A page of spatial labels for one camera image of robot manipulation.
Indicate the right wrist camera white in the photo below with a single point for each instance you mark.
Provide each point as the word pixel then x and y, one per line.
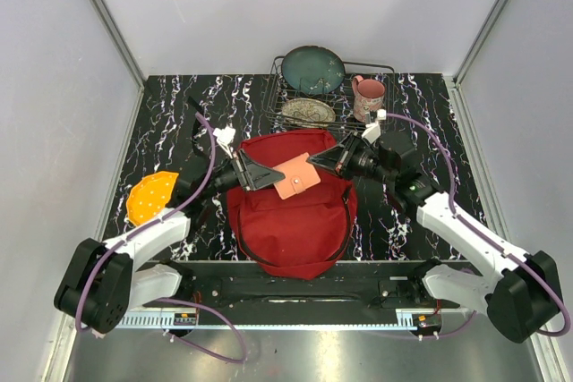
pixel 373 125

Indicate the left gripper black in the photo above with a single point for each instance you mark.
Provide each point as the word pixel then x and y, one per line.
pixel 253 175

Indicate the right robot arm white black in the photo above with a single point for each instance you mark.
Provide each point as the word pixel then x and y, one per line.
pixel 517 291

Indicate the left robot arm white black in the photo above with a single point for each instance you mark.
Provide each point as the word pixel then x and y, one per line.
pixel 106 279

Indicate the pink patterned mug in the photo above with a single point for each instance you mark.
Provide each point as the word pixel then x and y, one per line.
pixel 368 94

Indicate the orange perforated plate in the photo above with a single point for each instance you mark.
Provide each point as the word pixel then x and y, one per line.
pixel 150 196

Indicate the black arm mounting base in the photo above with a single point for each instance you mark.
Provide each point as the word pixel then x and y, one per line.
pixel 386 284

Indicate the black wire dish rack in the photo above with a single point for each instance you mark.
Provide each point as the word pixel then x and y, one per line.
pixel 337 102

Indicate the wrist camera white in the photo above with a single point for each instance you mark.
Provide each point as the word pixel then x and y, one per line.
pixel 225 138
pixel 373 125

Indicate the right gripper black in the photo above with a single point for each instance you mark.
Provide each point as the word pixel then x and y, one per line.
pixel 335 158

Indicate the patterned beige plate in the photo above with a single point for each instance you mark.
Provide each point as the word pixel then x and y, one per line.
pixel 308 112

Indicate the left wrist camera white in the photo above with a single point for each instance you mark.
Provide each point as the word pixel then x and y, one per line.
pixel 225 138

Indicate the aluminium frame rail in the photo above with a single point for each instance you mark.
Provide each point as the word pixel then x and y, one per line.
pixel 281 315

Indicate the teal ceramic plate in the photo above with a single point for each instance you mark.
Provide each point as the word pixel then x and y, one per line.
pixel 313 70

